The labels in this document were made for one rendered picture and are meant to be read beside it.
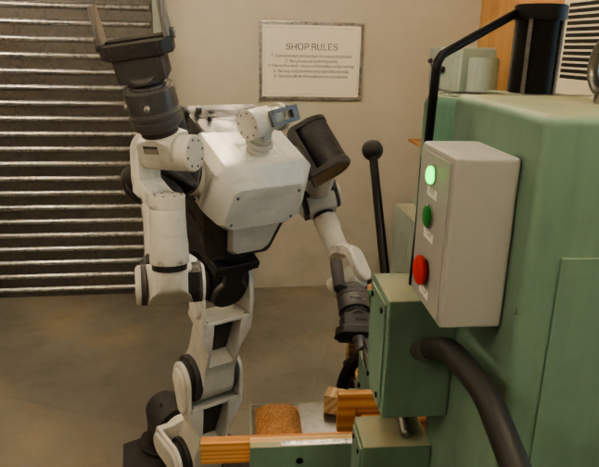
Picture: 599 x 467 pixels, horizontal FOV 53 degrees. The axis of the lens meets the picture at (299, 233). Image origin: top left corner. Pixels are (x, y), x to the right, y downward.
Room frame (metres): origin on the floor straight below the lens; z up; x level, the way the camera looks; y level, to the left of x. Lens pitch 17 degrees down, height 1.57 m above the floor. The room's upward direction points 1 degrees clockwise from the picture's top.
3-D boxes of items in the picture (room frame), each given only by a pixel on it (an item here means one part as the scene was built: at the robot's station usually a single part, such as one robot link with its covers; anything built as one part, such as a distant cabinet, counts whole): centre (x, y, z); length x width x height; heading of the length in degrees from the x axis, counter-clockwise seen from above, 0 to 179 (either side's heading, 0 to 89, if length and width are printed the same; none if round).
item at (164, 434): (1.73, 0.34, 0.28); 0.21 x 0.20 x 0.13; 35
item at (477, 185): (0.56, -0.16, 1.40); 0.10 x 0.06 x 0.16; 5
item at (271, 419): (0.95, 0.03, 0.91); 0.12 x 0.09 x 0.03; 5
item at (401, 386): (0.66, -0.13, 1.23); 0.09 x 0.08 x 0.15; 5
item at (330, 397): (1.01, -0.08, 0.92); 0.04 x 0.03 x 0.04; 74
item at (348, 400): (0.95, -0.18, 0.94); 0.21 x 0.01 x 0.08; 95
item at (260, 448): (0.85, -0.23, 0.93); 0.60 x 0.02 x 0.06; 95
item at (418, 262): (0.56, -0.12, 1.36); 0.03 x 0.01 x 0.03; 5
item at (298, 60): (3.83, -0.05, 1.48); 0.64 x 0.02 x 0.46; 98
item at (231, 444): (0.88, -0.15, 0.92); 0.62 x 0.02 x 0.04; 95
